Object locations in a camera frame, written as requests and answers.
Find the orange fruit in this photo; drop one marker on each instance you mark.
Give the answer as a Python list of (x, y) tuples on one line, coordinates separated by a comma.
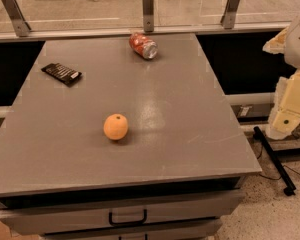
[(115, 126)]

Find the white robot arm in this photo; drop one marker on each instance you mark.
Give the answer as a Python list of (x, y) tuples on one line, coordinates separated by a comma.
[(284, 117)]

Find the red coke can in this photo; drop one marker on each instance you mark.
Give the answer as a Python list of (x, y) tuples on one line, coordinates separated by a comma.
[(143, 45)]

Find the black snack bar packet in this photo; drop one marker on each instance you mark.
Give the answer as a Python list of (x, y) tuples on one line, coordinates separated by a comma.
[(62, 73)]

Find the grey horizontal railing ledge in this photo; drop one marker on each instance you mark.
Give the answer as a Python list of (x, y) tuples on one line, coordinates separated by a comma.
[(119, 32)]

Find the grey upper drawer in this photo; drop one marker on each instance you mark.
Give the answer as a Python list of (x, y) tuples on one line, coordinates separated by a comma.
[(94, 215)]

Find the grey drawer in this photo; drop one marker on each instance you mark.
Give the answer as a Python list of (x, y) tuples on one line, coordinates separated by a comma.
[(177, 230), (94, 215)]

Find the grey lower drawer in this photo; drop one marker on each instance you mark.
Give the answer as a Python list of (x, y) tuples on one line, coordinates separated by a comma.
[(177, 230)]

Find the black metal floor bar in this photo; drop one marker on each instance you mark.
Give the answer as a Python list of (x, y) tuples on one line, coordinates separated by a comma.
[(290, 188)]

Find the black drawer handle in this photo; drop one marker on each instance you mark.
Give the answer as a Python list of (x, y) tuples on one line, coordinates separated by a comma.
[(137, 219)]

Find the middle metal railing bracket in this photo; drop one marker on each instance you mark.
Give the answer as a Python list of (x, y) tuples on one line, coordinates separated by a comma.
[(148, 15)]

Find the metal railing bracket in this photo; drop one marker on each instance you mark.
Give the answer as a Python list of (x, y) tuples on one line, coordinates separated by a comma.
[(229, 16), (20, 25), (148, 15)]

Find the right metal railing bracket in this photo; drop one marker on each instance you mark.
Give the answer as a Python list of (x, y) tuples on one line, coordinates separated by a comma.
[(229, 16)]

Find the left metal railing bracket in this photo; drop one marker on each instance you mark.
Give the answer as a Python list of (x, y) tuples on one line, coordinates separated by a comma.
[(20, 25)]

